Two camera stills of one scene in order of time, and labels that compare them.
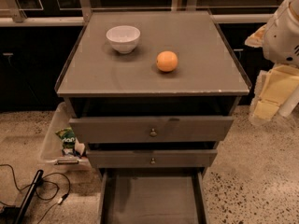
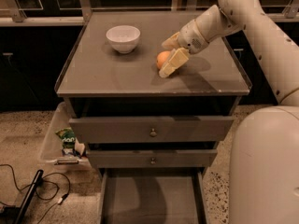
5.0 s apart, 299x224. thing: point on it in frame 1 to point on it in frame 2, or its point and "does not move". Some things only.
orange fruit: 166,61 does not move
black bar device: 29,196 does not move
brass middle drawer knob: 152,161 does not move
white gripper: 281,37 to 191,38
